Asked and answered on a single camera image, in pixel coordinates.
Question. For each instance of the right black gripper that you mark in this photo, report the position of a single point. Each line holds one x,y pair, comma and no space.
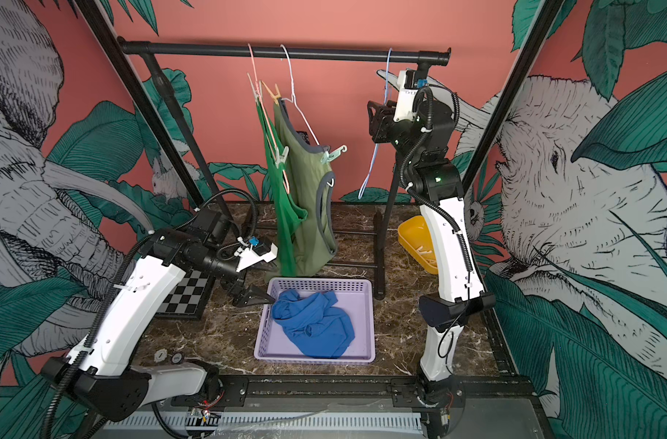
385,129

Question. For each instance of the black clothes rack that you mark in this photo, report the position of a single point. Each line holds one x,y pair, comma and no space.
424,60

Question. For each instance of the blue tank top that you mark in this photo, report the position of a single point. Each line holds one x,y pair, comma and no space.
316,326

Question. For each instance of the checkerboard calibration plate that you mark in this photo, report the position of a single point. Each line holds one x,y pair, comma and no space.
188,300

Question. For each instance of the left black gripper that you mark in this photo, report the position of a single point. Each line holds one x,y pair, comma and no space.
245,294

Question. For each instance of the green tank top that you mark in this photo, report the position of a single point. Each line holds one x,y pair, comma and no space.
289,215

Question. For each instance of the yellow plastic bowl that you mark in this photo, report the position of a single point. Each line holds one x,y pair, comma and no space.
414,236

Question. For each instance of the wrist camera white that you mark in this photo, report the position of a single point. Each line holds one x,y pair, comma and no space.
407,84
254,251

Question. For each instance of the lavender plastic basket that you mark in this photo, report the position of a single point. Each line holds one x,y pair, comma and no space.
354,296

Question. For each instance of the wooden clothespin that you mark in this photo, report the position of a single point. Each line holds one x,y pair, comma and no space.
274,94

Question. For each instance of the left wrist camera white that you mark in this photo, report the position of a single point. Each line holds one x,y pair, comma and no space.
254,251

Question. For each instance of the grey clothespin on green top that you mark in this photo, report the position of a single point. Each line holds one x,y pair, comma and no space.
281,156

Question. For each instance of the light blue wire hanger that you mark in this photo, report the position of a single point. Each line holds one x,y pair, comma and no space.
364,185

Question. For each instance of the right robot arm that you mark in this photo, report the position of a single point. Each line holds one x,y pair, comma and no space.
419,127

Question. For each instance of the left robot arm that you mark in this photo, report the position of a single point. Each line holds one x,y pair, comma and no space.
97,372

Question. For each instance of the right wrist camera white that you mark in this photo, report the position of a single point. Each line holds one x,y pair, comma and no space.
407,84

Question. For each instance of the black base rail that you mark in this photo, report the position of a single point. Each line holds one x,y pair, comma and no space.
402,391

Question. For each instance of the olive tank top grey trim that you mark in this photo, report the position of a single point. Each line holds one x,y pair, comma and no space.
311,183

